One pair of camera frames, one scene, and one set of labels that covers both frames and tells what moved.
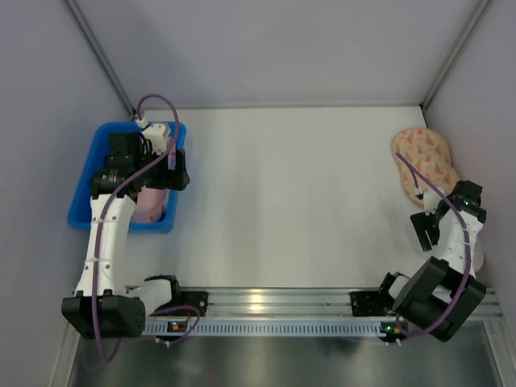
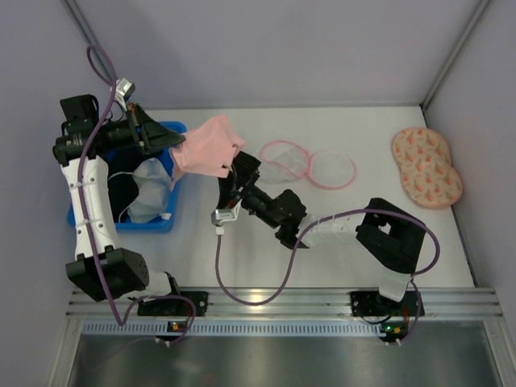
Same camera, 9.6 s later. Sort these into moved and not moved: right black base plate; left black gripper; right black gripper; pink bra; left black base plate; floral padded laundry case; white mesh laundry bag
Moved: white mesh laundry bag; right black gripper; pink bra; left black gripper
Not moved: floral padded laundry case; right black base plate; left black base plate
